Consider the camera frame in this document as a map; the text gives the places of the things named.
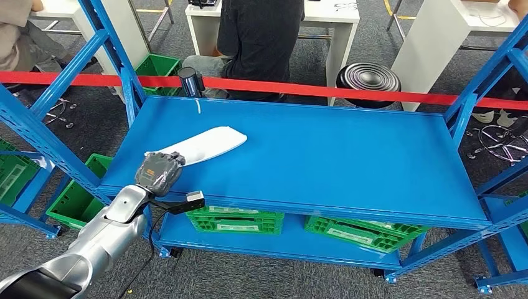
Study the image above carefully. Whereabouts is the chrome barrier stanchion post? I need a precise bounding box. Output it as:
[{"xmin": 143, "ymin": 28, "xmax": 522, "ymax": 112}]
[{"xmin": 178, "ymin": 67, "xmax": 206, "ymax": 98}]

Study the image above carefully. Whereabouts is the person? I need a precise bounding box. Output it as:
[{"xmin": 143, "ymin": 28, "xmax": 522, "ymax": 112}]
[
  {"xmin": 181, "ymin": 0, "xmax": 306, "ymax": 103},
  {"xmin": 0, "ymin": 0, "xmax": 99, "ymax": 90},
  {"xmin": 470, "ymin": 68, "xmax": 528, "ymax": 129}
]

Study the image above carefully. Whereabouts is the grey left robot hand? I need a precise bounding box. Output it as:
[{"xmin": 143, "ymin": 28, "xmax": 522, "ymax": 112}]
[{"xmin": 134, "ymin": 151, "xmax": 186, "ymax": 197}]

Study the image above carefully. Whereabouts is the white curved panel part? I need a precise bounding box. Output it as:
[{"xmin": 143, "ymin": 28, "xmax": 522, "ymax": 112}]
[{"xmin": 144, "ymin": 125, "xmax": 248, "ymax": 167}]

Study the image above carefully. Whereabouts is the chrome stool base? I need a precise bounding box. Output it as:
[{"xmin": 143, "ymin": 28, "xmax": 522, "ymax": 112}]
[
  {"xmin": 24, "ymin": 98, "xmax": 78, "ymax": 130},
  {"xmin": 466, "ymin": 123, "xmax": 528, "ymax": 164}
]

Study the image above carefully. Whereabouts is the red barrier belt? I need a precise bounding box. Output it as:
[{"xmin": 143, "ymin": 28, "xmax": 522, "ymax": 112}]
[{"xmin": 0, "ymin": 70, "xmax": 528, "ymax": 111}]

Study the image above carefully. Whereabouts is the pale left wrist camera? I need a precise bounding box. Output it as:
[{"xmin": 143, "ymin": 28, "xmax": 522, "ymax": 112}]
[{"xmin": 181, "ymin": 189, "xmax": 206, "ymax": 209}]

